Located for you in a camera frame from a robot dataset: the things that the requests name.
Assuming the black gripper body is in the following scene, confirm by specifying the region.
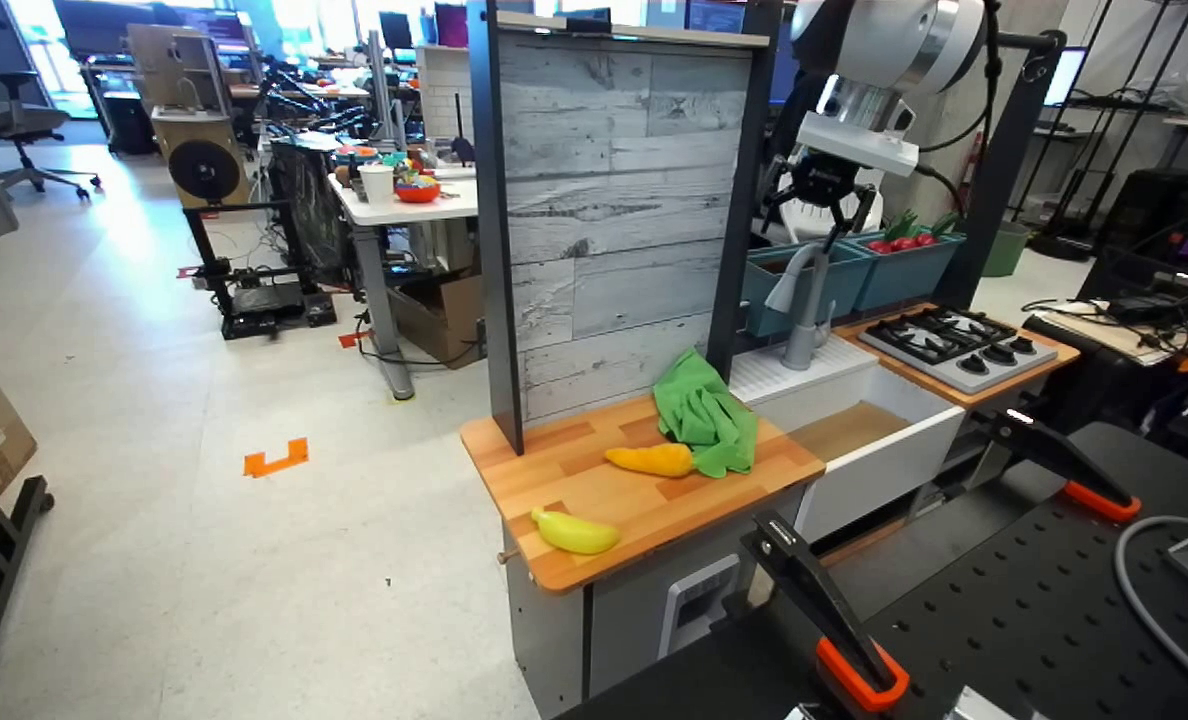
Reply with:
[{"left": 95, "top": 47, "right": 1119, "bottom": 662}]
[{"left": 786, "top": 153, "right": 882, "bottom": 216}]

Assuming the grey toy faucet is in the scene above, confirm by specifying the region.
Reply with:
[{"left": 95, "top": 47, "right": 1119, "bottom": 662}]
[{"left": 759, "top": 236, "right": 842, "bottom": 375}]

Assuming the red toy food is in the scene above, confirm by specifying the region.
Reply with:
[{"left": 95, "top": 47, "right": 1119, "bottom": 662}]
[{"left": 867, "top": 232, "right": 942, "bottom": 260}]

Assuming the teal plastic bin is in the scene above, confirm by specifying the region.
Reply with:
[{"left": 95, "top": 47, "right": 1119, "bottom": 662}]
[
  {"left": 857, "top": 229, "right": 969, "bottom": 321},
  {"left": 744, "top": 242, "right": 876, "bottom": 345}
]

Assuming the green bin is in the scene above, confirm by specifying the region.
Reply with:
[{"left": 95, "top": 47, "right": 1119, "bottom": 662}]
[{"left": 986, "top": 226, "right": 1032, "bottom": 280}]

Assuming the grey toy stove top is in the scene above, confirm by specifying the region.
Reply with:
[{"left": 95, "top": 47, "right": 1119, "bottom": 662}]
[{"left": 857, "top": 305, "right": 1060, "bottom": 397}]

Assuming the grey wood backsplash panel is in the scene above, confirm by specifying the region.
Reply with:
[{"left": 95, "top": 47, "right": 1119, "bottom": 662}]
[{"left": 496, "top": 33, "right": 759, "bottom": 432}]

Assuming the wooden stove base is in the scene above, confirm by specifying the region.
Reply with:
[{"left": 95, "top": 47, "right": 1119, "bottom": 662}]
[{"left": 833, "top": 301, "right": 1086, "bottom": 412}]

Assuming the green cloth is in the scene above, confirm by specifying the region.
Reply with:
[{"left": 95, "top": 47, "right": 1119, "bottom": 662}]
[{"left": 650, "top": 350, "right": 763, "bottom": 481}]

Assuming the black metal shelf rack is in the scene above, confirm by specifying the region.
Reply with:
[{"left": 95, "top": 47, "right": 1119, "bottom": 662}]
[{"left": 1030, "top": 0, "right": 1188, "bottom": 263}]

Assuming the white toy sink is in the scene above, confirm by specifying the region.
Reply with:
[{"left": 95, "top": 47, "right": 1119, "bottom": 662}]
[{"left": 728, "top": 334, "right": 969, "bottom": 544}]

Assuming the orange-yellow toy fruit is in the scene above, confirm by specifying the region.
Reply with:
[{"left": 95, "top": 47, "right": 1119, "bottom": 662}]
[{"left": 601, "top": 439, "right": 701, "bottom": 481}]

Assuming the black equipment pile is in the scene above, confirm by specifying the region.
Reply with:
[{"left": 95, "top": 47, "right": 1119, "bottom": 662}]
[{"left": 1087, "top": 168, "right": 1188, "bottom": 334}]

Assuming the wooden countertop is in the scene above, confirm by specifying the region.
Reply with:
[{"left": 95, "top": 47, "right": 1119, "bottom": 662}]
[{"left": 461, "top": 393, "right": 830, "bottom": 595}]

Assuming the white desk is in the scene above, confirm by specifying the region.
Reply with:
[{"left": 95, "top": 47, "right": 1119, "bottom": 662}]
[{"left": 324, "top": 166, "right": 486, "bottom": 404}]

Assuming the cardboard box under desk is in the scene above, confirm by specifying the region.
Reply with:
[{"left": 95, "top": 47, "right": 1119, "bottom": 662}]
[{"left": 387, "top": 263, "right": 490, "bottom": 373}]

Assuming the red bowl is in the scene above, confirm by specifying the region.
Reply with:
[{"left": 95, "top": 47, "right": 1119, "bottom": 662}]
[{"left": 392, "top": 171, "right": 443, "bottom": 208}]

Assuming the yellow toy banana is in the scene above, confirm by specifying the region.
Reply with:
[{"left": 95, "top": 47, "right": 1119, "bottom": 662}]
[{"left": 527, "top": 505, "right": 624, "bottom": 562}]

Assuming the white cup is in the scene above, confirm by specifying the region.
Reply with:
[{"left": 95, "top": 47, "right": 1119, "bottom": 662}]
[{"left": 355, "top": 160, "right": 398, "bottom": 208}]

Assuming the grey kitchen cabinet base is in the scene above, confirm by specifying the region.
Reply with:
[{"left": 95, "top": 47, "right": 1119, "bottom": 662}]
[{"left": 502, "top": 476, "right": 810, "bottom": 720}]

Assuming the black equipment cart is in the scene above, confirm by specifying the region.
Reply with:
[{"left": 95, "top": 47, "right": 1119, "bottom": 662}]
[{"left": 185, "top": 195, "right": 341, "bottom": 345}]

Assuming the wooden cabinet with speaker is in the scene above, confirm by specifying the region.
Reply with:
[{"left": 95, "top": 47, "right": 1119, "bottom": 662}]
[{"left": 129, "top": 20, "right": 265, "bottom": 212}]

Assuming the orange floor tape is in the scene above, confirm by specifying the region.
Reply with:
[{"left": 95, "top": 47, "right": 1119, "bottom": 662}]
[{"left": 241, "top": 437, "right": 313, "bottom": 484}]

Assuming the grey office chair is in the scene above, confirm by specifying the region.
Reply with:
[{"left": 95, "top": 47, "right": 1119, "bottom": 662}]
[{"left": 0, "top": 65, "right": 106, "bottom": 203}]

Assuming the black metal frame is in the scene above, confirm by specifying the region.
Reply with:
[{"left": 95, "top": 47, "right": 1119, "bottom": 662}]
[{"left": 469, "top": 0, "right": 1068, "bottom": 455}]

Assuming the black clamp orange handle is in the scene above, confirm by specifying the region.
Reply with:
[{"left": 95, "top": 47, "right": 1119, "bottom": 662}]
[
  {"left": 971, "top": 404, "right": 1147, "bottom": 527},
  {"left": 744, "top": 516, "right": 915, "bottom": 720}
]

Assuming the white cable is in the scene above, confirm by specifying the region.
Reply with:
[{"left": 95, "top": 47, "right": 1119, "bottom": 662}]
[{"left": 1114, "top": 513, "right": 1188, "bottom": 720}]

